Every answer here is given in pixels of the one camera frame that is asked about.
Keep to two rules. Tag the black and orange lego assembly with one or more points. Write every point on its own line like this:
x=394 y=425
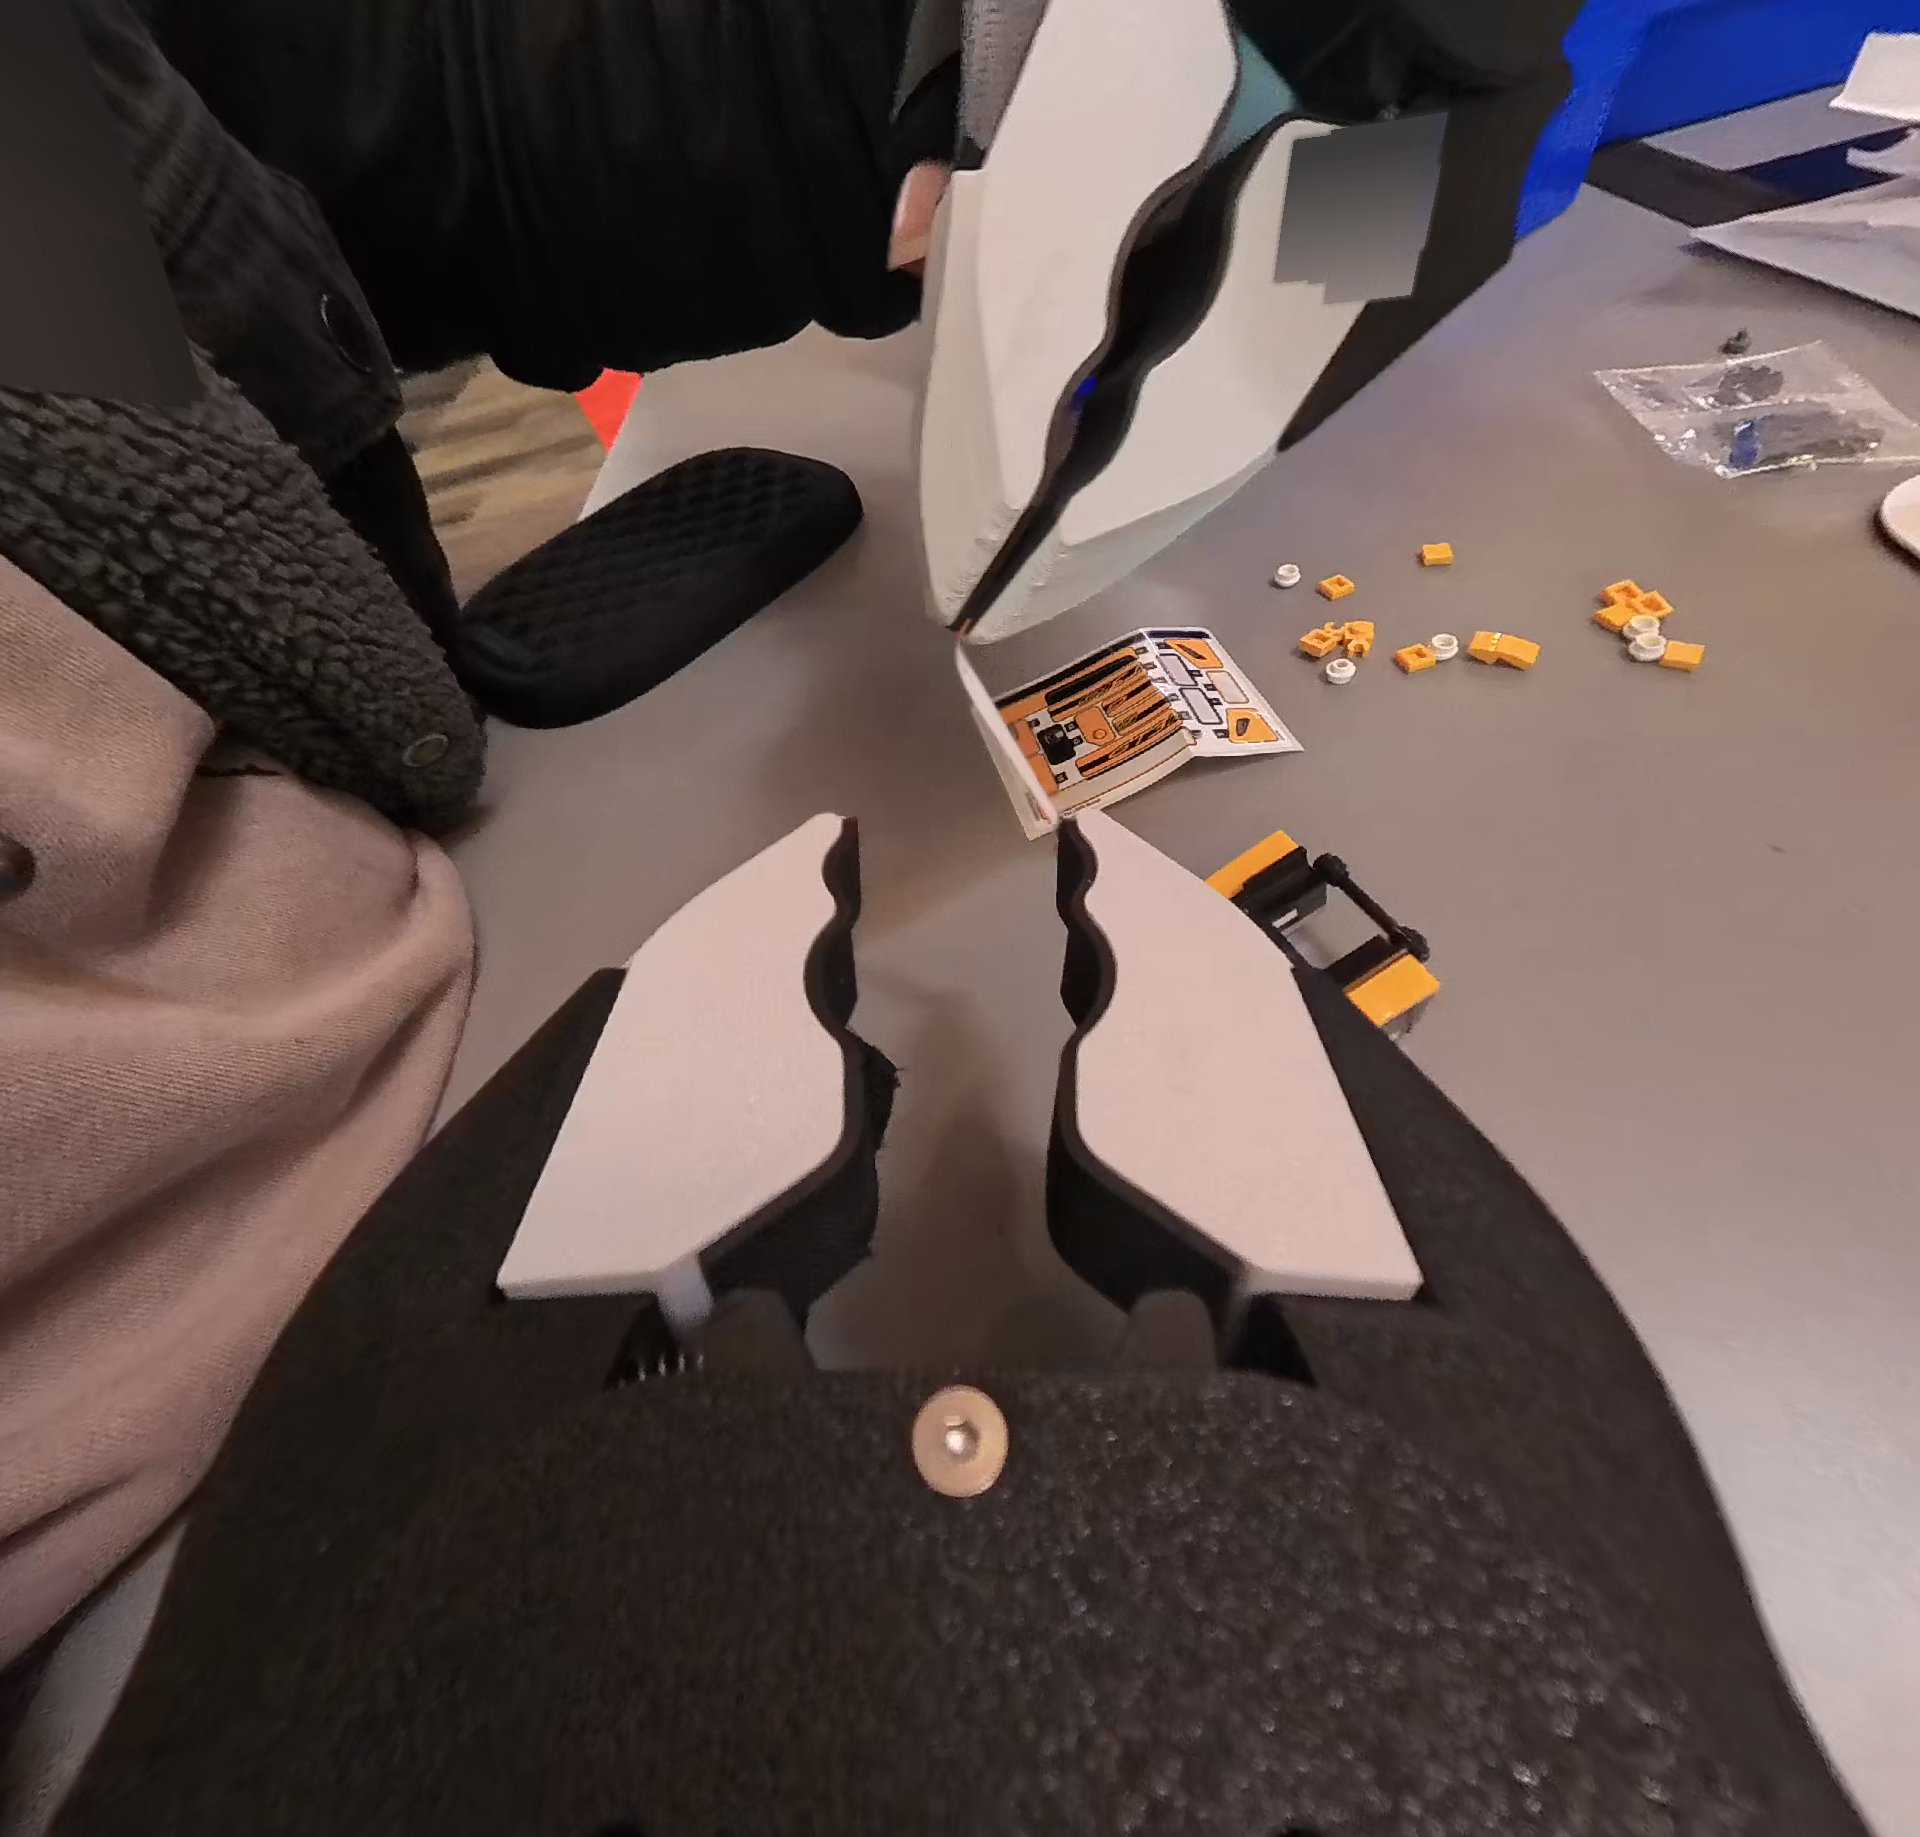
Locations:
x=1393 y=988

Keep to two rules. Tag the clear bag of black parts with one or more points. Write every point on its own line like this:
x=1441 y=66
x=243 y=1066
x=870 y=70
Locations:
x=1755 y=411

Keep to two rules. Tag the person's beige shirt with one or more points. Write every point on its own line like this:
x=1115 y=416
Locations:
x=196 y=1045

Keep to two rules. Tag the person's left hand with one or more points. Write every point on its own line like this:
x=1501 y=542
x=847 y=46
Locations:
x=917 y=217

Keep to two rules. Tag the scattered small orange lego pieces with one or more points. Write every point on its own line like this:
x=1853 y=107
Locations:
x=1506 y=651

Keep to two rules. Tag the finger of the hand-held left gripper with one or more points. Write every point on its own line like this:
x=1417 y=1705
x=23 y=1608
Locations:
x=1051 y=217
x=1201 y=411

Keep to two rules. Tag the white round plate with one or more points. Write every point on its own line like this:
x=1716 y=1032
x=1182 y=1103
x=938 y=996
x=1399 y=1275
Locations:
x=1904 y=517

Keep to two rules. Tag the lego sticker sheet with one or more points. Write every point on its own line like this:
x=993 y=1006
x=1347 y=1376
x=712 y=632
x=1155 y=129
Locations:
x=1119 y=730

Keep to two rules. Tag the white paper sheet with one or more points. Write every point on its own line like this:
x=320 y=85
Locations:
x=1832 y=242
x=1888 y=74

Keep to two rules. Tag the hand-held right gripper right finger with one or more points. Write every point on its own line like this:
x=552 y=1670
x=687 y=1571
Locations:
x=1217 y=1103

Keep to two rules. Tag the person's dark fleece-lined jacket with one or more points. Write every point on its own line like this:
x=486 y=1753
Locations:
x=225 y=579

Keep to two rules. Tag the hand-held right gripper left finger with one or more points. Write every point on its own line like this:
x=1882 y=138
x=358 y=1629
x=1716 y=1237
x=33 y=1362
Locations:
x=706 y=1090

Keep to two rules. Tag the orange red object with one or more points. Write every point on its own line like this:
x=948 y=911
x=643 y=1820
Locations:
x=606 y=406

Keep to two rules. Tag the person's left forearm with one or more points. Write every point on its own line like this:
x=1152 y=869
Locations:
x=629 y=142

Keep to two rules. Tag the black mesh chair armrest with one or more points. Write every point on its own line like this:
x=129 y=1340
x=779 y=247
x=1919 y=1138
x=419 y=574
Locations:
x=659 y=579

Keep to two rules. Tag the blue plastic bin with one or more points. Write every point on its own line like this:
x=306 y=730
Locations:
x=1694 y=37

